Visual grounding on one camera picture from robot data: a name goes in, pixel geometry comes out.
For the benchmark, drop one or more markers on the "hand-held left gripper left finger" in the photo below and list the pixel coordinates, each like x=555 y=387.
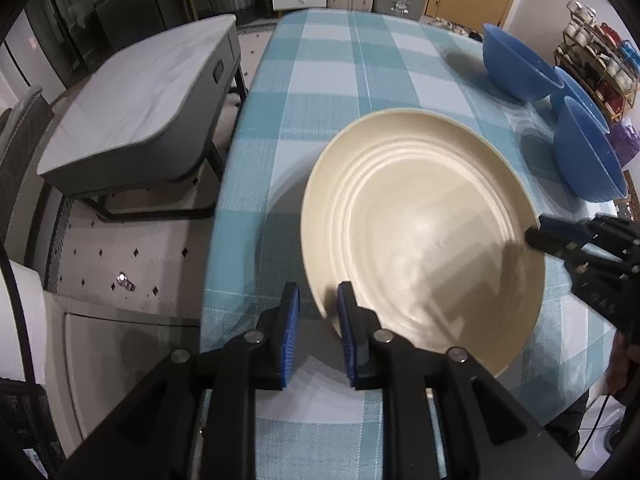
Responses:
x=290 y=340

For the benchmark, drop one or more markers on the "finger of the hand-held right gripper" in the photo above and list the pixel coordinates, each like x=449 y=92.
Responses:
x=565 y=224
x=550 y=242

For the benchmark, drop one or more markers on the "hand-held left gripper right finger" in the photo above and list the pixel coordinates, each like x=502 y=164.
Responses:
x=347 y=340

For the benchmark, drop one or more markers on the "light blue bowl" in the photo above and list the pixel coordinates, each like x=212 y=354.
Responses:
x=589 y=105

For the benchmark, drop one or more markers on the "large cream plate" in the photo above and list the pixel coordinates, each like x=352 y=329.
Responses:
x=425 y=235

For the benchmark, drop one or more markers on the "person's right hand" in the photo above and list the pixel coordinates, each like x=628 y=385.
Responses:
x=620 y=362

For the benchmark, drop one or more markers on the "purple plastic bag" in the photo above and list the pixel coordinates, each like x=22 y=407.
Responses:
x=627 y=142

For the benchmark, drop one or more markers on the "grey padded seat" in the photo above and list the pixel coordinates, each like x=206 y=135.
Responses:
x=130 y=375

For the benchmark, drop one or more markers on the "wooden shoe rack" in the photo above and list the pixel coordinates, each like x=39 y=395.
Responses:
x=617 y=67

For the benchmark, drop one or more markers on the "group of stored sneakers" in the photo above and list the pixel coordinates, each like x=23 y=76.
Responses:
x=600 y=55

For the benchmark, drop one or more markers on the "small metal object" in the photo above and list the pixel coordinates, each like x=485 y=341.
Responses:
x=126 y=282

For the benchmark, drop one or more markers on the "row of loose shoes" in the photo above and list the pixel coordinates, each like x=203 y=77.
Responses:
x=452 y=25

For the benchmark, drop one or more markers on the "teal checkered tablecloth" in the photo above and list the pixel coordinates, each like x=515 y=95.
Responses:
x=340 y=85

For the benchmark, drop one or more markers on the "white cushion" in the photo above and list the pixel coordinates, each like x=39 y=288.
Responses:
x=20 y=325

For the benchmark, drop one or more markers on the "white marble coffee table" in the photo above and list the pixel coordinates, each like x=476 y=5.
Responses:
x=145 y=105

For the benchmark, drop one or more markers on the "grey refrigerator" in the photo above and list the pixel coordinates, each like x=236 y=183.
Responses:
x=130 y=5

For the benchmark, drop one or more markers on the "dark glass cabinet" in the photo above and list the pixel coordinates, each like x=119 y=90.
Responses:
x=55 y=35

